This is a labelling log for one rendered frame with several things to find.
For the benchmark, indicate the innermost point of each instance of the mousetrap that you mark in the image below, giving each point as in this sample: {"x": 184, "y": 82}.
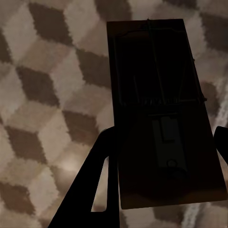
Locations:
{"x": 166, "y": 154}

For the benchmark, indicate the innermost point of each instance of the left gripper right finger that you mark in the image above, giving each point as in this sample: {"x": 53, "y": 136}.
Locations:
{"x": 221, "y": 141}

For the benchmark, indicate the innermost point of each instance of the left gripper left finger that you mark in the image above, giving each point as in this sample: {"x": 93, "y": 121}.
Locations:
{"x": 75, "y": 210}

